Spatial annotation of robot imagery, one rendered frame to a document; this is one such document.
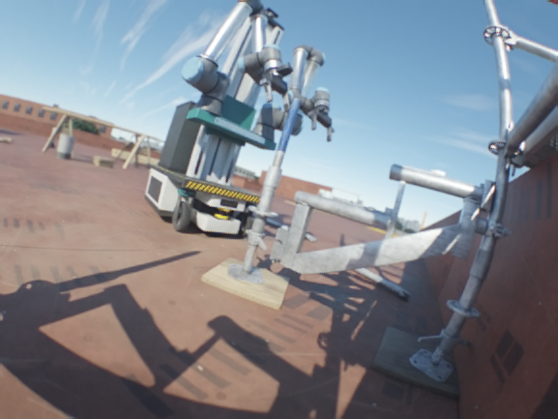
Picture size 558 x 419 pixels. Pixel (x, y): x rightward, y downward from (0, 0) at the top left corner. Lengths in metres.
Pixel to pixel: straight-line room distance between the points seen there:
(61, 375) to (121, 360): 0.14
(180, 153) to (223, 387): 1.49
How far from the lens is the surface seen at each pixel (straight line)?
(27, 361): 0.54
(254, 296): 0.83
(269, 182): 0.89
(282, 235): 0.84
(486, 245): 0.75
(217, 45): 1.41
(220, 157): 1.71
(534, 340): 0.58
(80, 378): 0.50
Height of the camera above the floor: 0.39
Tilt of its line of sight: 5 degrees down
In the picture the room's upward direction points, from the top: 17 degrees clockwise
